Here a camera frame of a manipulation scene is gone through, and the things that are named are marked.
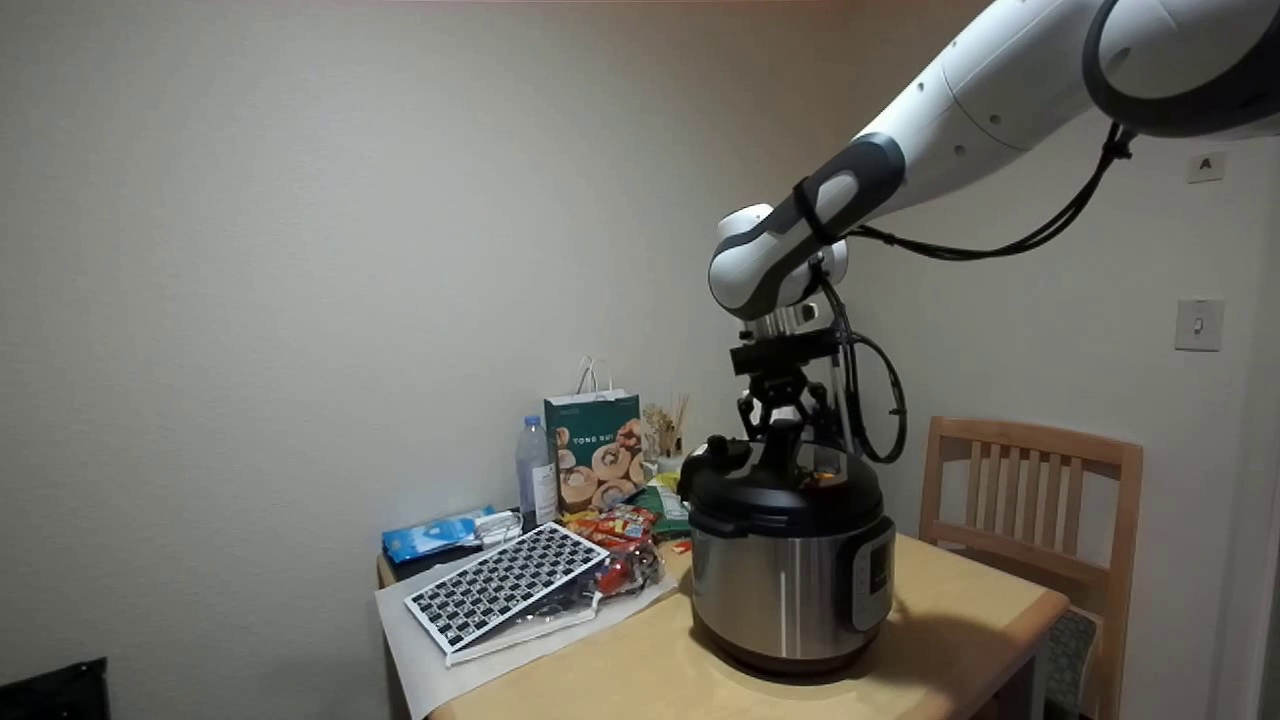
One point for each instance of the white wall switch plate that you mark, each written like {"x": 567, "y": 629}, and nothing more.
{"x": 1198, "y": 327}

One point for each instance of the black white patterned board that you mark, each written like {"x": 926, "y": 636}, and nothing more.
{"x": 486, "y": 593}

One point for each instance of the stainless steel rice cooker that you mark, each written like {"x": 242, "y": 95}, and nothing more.
{"x": 795, "y": 607}

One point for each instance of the white paper sheet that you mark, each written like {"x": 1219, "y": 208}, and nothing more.
{"x": 421, "y": 680}

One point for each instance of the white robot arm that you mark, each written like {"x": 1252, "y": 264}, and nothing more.
{"x": 999, "y": 91}

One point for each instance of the green paper gift bag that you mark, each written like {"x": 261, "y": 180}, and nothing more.
{"x": 595, "y": 440}

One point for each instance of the black rice cooker lid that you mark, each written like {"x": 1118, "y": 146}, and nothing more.
{"x": 776, "y": 490}

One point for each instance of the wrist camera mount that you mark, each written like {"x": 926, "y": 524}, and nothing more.
{"x": 784, "y": 341}

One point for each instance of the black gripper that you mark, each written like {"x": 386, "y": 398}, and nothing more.
{"x": 774, "y": 398}

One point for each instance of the clear water bottle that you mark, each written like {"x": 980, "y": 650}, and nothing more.
{"x": 532, "y": 473}

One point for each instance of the wooden chair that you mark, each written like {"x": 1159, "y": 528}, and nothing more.
{"x": 1049, "y": 507}

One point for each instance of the red snack packets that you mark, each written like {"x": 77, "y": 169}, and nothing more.
{"x": 633, "y": 550}

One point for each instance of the blue snack package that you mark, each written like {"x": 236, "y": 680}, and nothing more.
{"x": 435, "y": 542}

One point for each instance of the patterned chair seat cushion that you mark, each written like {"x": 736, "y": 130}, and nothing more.
{"x": 1065, "y": 666}

